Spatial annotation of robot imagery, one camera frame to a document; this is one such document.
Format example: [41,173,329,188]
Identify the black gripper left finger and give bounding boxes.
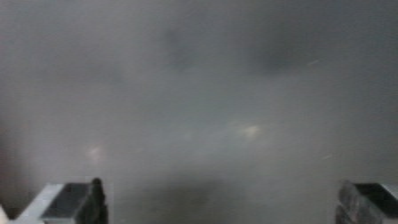
[12,178,108,224]

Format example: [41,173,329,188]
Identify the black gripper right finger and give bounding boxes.
[334,181,398,224]

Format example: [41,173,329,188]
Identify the white drawer with tag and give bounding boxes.
[0,0,398,224]

